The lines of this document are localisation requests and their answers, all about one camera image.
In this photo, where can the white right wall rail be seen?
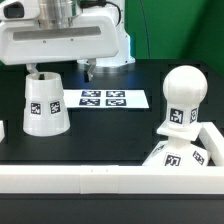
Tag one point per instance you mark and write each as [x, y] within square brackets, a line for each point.
[213, 141]

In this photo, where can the white marker sheet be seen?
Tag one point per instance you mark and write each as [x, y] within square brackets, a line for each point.
[134, 99]

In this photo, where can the white left wall block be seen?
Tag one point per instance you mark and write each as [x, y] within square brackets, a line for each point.
[2, 131]

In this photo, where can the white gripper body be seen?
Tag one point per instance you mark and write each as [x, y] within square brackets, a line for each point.
[43, 31]

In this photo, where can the white front wall rail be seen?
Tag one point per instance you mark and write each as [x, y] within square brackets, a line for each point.
[37, 179]

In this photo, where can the white lamp base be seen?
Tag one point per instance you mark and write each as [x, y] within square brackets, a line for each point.
[178, 150]

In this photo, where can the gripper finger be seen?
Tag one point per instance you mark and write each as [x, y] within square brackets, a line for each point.
[31, 68]
[89, 74]

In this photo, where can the white lamp bulb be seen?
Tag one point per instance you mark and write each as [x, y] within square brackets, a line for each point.
[184, 88]

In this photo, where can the white lamp shade cone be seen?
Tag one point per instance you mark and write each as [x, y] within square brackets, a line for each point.
[45, 113]

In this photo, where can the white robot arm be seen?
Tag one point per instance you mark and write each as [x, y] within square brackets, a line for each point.
[123, 57]

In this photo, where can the white wall rail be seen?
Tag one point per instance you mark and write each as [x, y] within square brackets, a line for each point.
[213, 141]
[37, 179]

